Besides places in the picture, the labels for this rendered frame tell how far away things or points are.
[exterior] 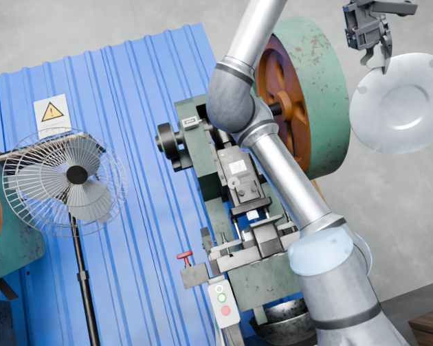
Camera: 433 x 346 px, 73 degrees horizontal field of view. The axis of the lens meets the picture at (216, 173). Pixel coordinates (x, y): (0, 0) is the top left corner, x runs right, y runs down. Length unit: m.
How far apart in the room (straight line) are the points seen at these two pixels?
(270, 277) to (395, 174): 2.13
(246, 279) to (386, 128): 0.69
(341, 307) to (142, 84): 2.80
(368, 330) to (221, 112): 0.49
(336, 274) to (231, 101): 0.40
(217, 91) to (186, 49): 2.61
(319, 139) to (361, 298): 0.83
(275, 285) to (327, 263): 0.64
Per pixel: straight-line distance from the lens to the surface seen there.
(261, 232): 1.22
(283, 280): 1.17
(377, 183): 2.98
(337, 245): 0.55
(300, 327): 1.29
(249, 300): 1.16
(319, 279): 0.54
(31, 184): 1.62
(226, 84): 0.67
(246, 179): 1.36
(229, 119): 0.69
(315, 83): 1.25
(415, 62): 1.00
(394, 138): 1.04
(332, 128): 1.30
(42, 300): 2.88
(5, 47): 4.00
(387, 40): 0.92
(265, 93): 1.88
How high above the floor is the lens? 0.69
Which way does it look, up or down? 16 degrees up
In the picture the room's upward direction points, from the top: 19 degrees counter-clockwise
